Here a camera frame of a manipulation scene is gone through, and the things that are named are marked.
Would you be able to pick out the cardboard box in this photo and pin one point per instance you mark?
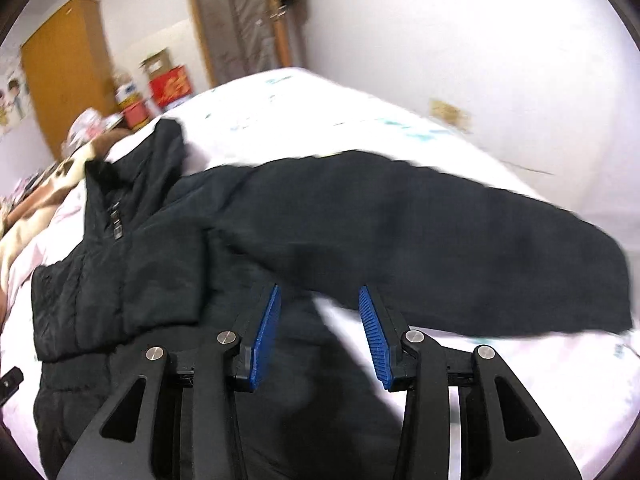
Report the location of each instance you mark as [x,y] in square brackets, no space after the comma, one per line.
[156,62]

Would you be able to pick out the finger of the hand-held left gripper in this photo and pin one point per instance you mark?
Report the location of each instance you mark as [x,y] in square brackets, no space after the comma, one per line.
[11,382]

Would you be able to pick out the cartoon wall poster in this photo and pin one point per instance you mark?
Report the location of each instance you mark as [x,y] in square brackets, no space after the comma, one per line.
[12,95]

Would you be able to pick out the wooden door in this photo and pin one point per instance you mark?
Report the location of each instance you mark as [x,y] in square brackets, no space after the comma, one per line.
[235,20]

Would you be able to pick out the wooden wardrobe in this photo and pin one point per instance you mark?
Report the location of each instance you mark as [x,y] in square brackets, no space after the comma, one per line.
[65,70]

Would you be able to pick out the pink floral quilt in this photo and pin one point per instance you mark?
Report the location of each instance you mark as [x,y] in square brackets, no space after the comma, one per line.
[300,120]

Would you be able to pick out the red container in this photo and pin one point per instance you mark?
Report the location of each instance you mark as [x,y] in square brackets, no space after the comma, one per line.
[135,114]

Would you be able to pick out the red box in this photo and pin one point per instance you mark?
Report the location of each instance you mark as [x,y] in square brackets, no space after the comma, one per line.
[170,85]

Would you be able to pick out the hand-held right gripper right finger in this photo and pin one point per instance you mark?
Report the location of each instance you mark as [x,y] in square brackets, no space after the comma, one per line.
[377,340]

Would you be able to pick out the brown dog-print blanket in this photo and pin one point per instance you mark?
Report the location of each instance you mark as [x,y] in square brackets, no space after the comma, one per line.
[30,220]

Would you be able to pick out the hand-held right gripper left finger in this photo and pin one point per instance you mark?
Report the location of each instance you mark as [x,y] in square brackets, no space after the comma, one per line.
[265,340]

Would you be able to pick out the wall socket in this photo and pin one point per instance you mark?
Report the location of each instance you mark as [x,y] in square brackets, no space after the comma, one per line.
[450,114]

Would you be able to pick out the black padded jacket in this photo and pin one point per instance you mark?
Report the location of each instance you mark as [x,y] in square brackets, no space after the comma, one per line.
[400,220]

